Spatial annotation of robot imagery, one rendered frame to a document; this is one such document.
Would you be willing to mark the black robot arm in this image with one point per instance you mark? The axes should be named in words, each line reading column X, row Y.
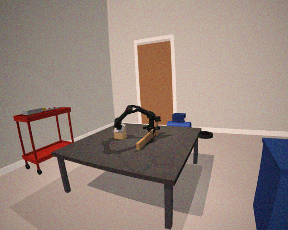
column 152, row 117

